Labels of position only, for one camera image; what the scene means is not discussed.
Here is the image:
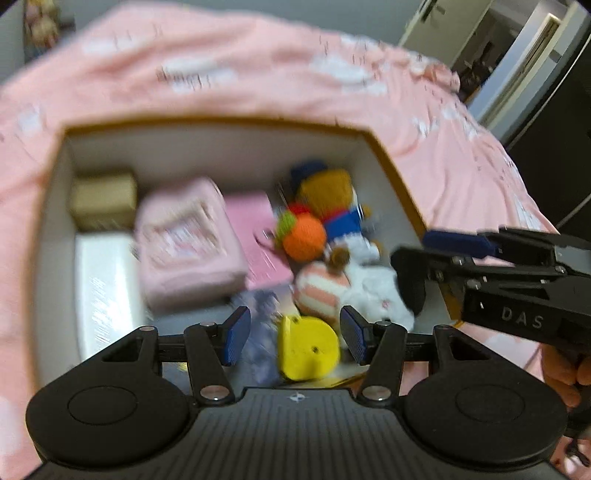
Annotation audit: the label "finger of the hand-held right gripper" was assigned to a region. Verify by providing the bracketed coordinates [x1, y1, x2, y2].
[392, 247, 481, 319]
[422, 226, 559, 264]

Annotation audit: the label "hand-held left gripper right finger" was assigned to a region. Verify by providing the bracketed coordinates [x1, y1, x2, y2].
[338, 305, 492, 407]

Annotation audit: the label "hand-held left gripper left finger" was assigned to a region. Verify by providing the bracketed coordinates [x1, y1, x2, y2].
[102, 305, 252, 407]

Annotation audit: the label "purple patterned cloth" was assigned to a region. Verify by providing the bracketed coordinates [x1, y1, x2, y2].
[231, 291, 289, 388]

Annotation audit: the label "white plush toy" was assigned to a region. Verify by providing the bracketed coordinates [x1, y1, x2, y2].
[342, 265, 414, 330]

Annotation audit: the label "yellow round plastic case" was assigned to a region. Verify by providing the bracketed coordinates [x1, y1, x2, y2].
[276, 315, 341, 383]

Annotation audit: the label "pink white striped plush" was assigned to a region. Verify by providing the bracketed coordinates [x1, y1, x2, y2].
[293, 247, 352, 324]

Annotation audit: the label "pink zip pouch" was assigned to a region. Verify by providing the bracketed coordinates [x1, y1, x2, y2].
[134, 178, 247, 315]

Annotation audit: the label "orange crochet fruit toy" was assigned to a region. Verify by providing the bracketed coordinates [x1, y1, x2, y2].
[274, 210, 328, 261]

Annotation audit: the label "pink card holder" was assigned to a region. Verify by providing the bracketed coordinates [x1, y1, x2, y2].
[224, 191, 294, 289]

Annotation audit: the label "brown bear plush blue clothes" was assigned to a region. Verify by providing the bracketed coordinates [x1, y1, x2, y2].
[288, 159, 382, 259]

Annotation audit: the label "gold cardboard box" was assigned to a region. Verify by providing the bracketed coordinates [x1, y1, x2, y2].
[69, 172, 138, 232]

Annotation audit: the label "orange cardboard box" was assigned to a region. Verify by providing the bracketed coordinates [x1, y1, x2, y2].
[32, 117, 462, 384]

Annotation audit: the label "person's right hand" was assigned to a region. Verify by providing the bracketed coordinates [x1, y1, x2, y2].
[541, 344, 581, 409]

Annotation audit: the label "white flat box silver print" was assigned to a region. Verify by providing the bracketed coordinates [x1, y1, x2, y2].
[74, 231, 153, 365]

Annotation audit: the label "cream door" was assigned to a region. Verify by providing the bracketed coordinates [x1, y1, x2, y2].
[398, 0, 492, 61]

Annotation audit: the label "pink printed blanket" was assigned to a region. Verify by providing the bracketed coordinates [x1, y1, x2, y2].
[0, 4, 591, 480]

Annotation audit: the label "plush doll red clothes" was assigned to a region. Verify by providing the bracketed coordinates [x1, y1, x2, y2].
[25, 0, 58, 47]

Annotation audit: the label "white door frame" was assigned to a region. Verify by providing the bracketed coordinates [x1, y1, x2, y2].
[466, 4, 591, 144]

